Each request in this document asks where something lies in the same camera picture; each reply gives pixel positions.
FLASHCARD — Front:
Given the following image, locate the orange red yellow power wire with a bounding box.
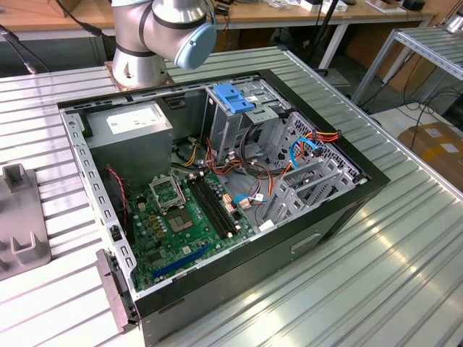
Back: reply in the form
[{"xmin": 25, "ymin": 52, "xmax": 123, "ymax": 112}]
[{"xmin": 277, "ymin": 129, "xmax": 344, "ymax": 181}]

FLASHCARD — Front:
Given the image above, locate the grey metal disk bay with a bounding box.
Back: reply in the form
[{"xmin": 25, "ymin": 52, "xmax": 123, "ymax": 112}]
[{"xmin": 259, "ymin": 158, "xmax": 365, "ymax": 228}]

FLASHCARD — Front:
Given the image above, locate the black RAM slot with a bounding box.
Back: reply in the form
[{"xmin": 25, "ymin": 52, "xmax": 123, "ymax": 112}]
[
  {"xmin": 205, "ymin": 176, "xmax": 239, "ymax": 234},
  {"xmin": 194, "ymin": 179, "xmax": 229, "ymax": 237},
  {"xmin": 200, "ymin": 178, "xmax": 234, "ymax": 235},
  {"xmin": 188, "ymin": 180, "xmax": 224, "ymax": 239}
]

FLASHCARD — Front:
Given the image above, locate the grey metal drive cage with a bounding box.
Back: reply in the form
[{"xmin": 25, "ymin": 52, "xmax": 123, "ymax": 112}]
[{"xmin": 200, "ymin": 77, "xmax": 293, "ymax": 164}]

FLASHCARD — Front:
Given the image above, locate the CPU socket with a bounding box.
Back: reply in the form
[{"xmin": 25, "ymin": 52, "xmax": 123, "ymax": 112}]
[{"xmin": 148, "ymin": 174, "xmax": 186, "ymax": 213}]

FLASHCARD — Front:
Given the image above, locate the brown square chipset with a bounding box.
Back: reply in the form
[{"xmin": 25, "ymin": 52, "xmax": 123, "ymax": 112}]
[{"xmin": 165, "ymin": 210, "xmax": 195, "ymax": 235}]

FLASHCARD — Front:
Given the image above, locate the blue plastic drive latch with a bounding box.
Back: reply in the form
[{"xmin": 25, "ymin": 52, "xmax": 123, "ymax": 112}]
[{"xmin": 212, "ymin": 83, "xmax": 256, "ymax": 114}]

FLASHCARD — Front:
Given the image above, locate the metal socket cover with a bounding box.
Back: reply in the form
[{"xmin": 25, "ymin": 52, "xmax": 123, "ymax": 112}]
[{"xmin": 149, "ymin": 176, "xmax": 184, "ymax": 211}]

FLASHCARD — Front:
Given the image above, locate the green motherboard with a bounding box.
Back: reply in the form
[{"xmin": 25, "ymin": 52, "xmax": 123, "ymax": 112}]
[{"xmin": 126, "ymin": 169, "xmax": 262, "ymax": 292}]

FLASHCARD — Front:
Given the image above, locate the blue expansion slot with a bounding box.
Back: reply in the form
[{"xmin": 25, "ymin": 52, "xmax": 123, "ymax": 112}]
[{"xmin": 150, "ymin": 242, "xmax": 212, "ymax": 280}]

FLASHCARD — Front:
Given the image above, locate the grey power supply unit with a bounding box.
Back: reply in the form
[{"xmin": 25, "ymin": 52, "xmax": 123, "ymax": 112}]
[{"xmin": 83, "ymin": 100, "xmax": 175, "ymax": 193}]

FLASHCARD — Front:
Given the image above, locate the black open PC case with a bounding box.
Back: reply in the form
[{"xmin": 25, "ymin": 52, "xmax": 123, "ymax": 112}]
[{"xmin": 56, "ymin": 68, "xmax": 391, "ymax": 347}]

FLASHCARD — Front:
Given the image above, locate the long wooden desk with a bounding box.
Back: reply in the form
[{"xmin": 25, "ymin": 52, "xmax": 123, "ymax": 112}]
[{"xmin": 0, "ymin": 0, "xmax": 439, "ymax": 69}]

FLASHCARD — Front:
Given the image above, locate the grey plastic case bezel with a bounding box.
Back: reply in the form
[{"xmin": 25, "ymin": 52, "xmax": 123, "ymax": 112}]
[{"xmin": 95, "ymin": 248, "xmax": 141, "ymax": 334}]

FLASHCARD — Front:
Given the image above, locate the black tripod stand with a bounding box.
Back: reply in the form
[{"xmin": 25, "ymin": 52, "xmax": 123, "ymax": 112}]
[{"xmin": 307, "ymin": 0, "xmax": 343, "ymax": 72}]

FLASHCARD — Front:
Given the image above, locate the brown cardboard box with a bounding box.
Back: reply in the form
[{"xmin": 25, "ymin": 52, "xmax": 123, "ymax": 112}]
[{"xmin": 396, "ymin": 121, "xmax": 463, "ymax": 189}]

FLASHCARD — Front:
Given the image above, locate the grey parts rack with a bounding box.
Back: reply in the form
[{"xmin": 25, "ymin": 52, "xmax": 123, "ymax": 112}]
[{"xmin": 0, "ymin": 163, "xmax": 54, "ymax": 281}]

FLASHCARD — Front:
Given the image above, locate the silver metal cylinder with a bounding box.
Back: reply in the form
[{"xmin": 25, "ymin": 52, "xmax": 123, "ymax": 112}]
[{"xmin": 443, "ymin": 9, "xmax": 463, "ymax": 34}]

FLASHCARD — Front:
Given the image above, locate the orange red wire bundle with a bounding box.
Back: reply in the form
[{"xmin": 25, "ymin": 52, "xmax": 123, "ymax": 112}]
[{"xmin": 172, "ymin": 136, "xmax": 244, "ymax": 179}]

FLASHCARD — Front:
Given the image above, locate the blue wire with pale plug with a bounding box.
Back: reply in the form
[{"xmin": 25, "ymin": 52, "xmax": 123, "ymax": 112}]
[{"xmin": 232, "ymin": 194, "xmax": 269, "ymax": 210}]

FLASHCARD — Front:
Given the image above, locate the black wire bundle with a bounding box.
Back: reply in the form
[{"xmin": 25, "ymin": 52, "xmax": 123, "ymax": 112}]
[{"xmin": 239, "ymin": 121, "xmax": 278, "ymax": 179}]

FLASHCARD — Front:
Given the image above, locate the blue data wire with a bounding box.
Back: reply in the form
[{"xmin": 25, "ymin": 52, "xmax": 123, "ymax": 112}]
[{"xmin": 288, "ymin": 137, "xmax": 326, "ymax": 171}]

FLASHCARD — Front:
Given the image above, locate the red and black wire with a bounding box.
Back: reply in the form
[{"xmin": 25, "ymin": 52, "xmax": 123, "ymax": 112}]
[{"xmin": 104, "ymin": 164, "xmax": 132, "ymax": 228}]

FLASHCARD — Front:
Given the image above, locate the thick black cable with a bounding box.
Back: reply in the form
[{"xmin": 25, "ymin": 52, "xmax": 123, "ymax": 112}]
[{"xmin": 54, "ymin": 0, "xmax": 117, "ymax": 39}]

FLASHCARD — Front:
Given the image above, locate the black cable with silver plug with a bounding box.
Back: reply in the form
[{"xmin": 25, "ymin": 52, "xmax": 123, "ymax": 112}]
[{"xmin": 0, "ymin": 24, "xmax": 39, "ymax": 75}]

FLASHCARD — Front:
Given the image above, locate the aluminium frame table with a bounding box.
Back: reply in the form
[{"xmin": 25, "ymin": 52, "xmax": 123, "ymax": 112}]
[{"xmin": 349, "ymin": 27, "xmax": 463, "ymax": 106}]

